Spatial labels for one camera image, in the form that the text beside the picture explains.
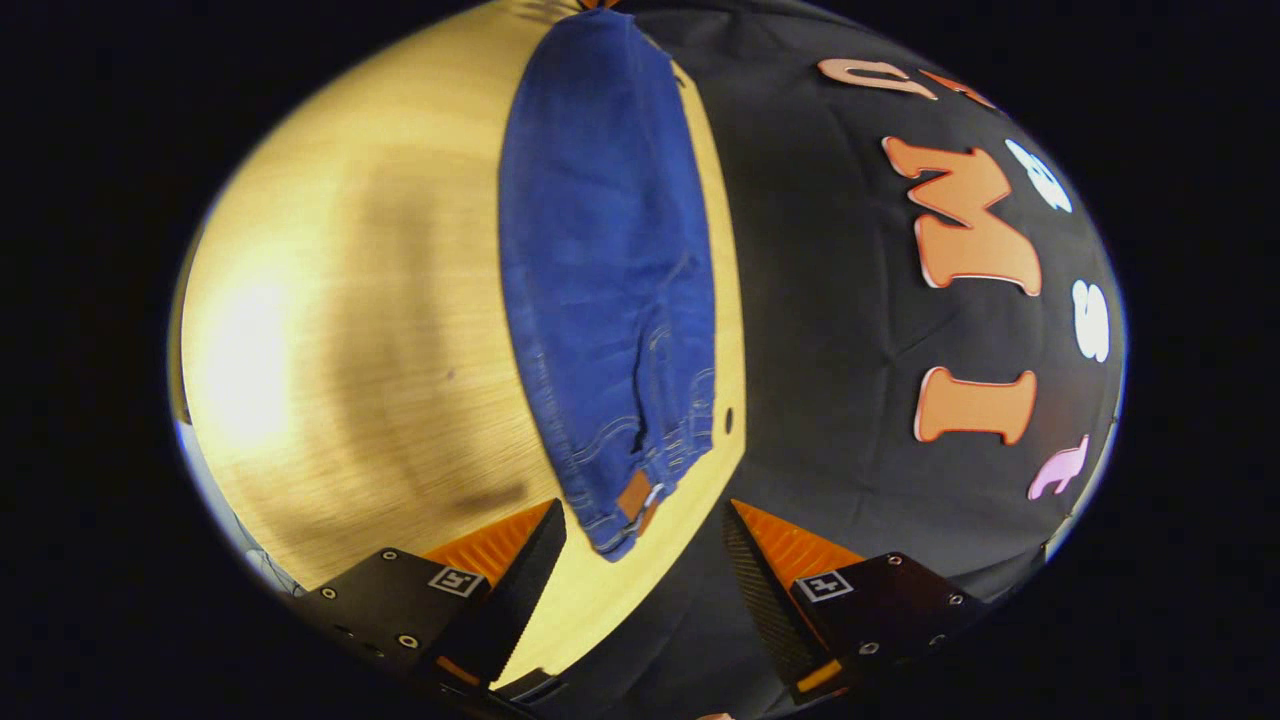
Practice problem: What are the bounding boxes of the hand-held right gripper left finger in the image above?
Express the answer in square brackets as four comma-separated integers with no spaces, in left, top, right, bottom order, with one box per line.
[295,498,568,691]

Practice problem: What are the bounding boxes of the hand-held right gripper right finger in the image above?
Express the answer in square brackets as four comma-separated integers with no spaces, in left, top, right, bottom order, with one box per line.
[722,500,991,706]

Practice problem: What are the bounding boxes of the blue denim jeans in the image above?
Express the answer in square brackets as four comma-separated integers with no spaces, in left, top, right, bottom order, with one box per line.
[498,8,718,563]

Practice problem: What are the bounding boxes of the black backdrop cloth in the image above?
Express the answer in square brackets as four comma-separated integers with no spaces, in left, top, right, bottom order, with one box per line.
[530,0,1129,720]

